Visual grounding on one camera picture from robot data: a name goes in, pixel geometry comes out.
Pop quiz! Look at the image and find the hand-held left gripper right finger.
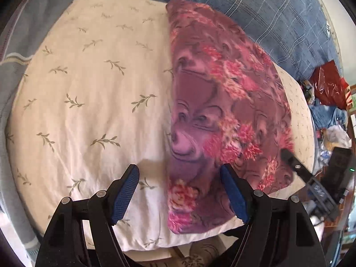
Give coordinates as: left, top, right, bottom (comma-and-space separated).
220, 164, 326, 267

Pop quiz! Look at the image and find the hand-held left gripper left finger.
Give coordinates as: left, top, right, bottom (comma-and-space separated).
35, 164, 140, 267

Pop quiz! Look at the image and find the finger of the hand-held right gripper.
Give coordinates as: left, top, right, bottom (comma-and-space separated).
281, 149, 316, 184

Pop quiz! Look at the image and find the pink floral cloth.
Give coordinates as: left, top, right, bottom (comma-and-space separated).
165, 0, 295, 234

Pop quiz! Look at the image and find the white plastic bag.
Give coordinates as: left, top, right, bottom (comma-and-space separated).
324, 125, 351, 148

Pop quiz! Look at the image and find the blue denim cloth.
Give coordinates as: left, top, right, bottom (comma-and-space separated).
309, 104, 348, 130

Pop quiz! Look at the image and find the beige floral fabric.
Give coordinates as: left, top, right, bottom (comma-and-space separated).
181, 242, 226, 267

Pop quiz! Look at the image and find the red plastic bag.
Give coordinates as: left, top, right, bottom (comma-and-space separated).
309, 60, 348, 107

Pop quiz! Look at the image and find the cream leaf-print pillow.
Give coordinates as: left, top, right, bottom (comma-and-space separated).
6, 0, 316, 252

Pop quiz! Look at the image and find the blue plaid blanket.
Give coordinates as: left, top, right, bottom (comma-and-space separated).
74, 0, 341, 81

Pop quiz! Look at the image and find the grey striped blanket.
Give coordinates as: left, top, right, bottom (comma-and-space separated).
0, 0, 81, 259

